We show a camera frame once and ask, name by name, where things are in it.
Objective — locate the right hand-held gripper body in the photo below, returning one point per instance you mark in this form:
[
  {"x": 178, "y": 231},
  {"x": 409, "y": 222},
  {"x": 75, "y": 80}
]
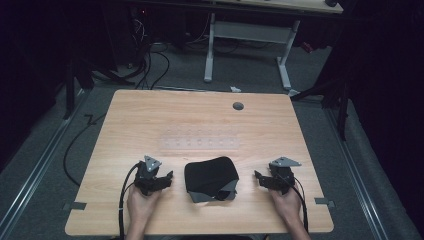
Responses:
[{"x": 282, "y": 176}]

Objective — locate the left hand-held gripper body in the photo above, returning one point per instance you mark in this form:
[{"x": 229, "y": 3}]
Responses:
[{"x": 146, "y": 176}]

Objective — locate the black cloth with grey lining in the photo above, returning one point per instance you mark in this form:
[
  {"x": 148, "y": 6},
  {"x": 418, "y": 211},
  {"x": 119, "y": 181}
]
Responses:
[{"x": 210, "y": 176}]

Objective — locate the person's left hand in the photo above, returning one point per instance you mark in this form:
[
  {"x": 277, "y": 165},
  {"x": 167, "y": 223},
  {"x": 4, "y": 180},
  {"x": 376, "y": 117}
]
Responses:
[{"x": 141, "y": 206}]

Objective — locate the person's right hand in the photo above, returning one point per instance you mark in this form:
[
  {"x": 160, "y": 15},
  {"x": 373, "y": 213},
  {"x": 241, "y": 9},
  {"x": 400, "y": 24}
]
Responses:
[{"x": 290, "y": 206}]

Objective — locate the grey tape strip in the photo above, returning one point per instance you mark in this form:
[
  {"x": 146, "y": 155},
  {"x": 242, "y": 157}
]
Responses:
[
  {"x": 324, "y": 201},
  {"x": 75, "y": 206}
]

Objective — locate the white paper scrap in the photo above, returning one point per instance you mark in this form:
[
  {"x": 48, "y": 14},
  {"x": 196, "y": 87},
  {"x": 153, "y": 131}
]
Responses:
[{"x": 235, "y": 89}]

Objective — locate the black metal stand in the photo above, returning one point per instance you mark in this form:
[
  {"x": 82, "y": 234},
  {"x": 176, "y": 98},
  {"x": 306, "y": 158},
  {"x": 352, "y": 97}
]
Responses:
[
  {"x": 340, "y": 96},
  {"x": 70, "y": 86}
]

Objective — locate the small dark object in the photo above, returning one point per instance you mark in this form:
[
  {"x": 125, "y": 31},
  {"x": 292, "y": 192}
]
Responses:
[{"x": 331, "y": 3}]

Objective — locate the metal floor rail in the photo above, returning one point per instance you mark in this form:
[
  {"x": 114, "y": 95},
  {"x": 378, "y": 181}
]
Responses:
[
  {"x": 356, "y": 173},
  {"x": 40, "y": 163}
]

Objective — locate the white metal desk frame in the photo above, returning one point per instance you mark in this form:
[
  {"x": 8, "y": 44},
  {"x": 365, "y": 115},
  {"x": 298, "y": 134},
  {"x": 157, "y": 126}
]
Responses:
[{"x": 250, "y": 33}]

